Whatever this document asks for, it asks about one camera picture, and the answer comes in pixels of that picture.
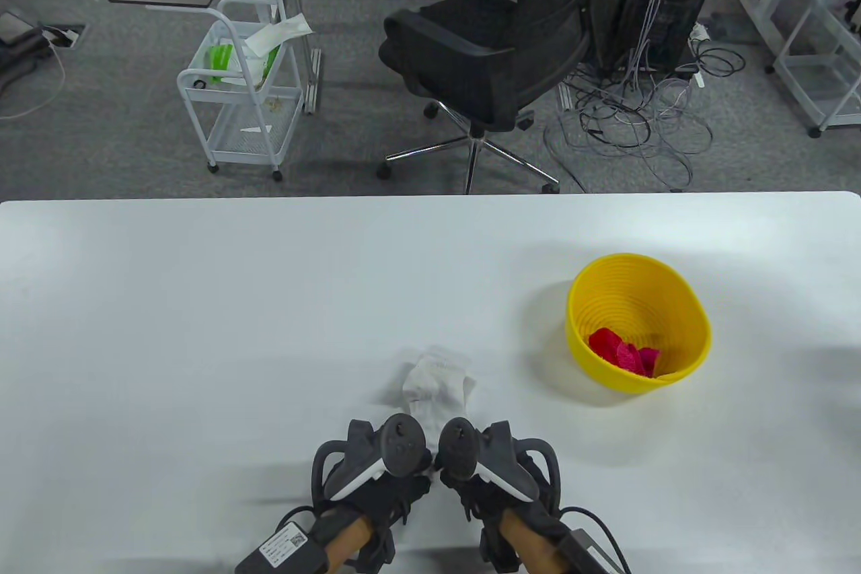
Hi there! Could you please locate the tangle of floor cables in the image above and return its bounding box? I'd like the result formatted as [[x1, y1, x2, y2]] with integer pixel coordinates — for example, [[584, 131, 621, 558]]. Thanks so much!
[[544, 29, 746, 193]]

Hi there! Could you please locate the white green wipes pack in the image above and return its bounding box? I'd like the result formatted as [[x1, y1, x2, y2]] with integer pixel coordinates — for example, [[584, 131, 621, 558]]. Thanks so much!
[[232, 48, 284, 89]]

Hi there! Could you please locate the person's left forearm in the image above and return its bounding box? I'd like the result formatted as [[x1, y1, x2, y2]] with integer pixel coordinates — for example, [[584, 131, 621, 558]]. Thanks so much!
[[322, 513, 371, 568]]

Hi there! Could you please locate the person's left hand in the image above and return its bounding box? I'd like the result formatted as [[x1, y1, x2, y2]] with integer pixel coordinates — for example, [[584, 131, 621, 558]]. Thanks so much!
[[328, 465, 433, 526]]

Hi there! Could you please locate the green plastic packet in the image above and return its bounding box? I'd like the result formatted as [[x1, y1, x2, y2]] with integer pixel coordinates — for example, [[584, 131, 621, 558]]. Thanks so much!
[[206, 42, 236, 85]]

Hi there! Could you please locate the yellow woven basket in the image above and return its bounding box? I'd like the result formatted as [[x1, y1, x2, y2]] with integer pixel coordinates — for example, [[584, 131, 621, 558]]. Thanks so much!
[[566, 253, 712, 395]]

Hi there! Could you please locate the white paper towel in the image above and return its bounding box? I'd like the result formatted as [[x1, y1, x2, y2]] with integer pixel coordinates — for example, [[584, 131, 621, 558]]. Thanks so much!
[[242, 14, 314, 57]]

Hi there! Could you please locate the silver metal stand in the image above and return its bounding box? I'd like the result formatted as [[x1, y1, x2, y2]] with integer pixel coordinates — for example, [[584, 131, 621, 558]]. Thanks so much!
[[281, 0, 324, 116]]

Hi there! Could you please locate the white wire utility cart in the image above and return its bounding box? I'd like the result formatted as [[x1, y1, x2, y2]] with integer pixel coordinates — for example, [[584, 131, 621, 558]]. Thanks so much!
[[176, 0, 305, 183]]

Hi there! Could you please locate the person's right hand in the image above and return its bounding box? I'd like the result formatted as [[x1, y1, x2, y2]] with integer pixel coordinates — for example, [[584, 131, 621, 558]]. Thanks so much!
[[437, 470, 564, 522]]

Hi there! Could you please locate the person's right forearm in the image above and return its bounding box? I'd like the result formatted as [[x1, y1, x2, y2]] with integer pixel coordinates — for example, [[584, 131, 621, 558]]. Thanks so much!
[[501, 510, 567, 574]]

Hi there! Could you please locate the white metal rack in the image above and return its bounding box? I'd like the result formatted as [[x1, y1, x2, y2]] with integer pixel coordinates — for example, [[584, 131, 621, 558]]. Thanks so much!
[[772, 0, 861, 139]]

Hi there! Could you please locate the white desk leg frame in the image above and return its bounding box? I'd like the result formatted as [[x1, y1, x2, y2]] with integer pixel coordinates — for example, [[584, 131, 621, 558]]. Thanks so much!
[[733, 0, 818, 74]]

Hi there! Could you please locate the floor power socket box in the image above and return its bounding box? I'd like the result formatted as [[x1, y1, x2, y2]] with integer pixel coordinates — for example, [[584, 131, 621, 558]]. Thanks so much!
[[42, 24, 89, 50]]

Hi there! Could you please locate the black mesh office chair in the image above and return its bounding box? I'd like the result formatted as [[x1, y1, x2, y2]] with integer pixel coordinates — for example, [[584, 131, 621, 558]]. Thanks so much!
[[377, 0, 630, 195]]

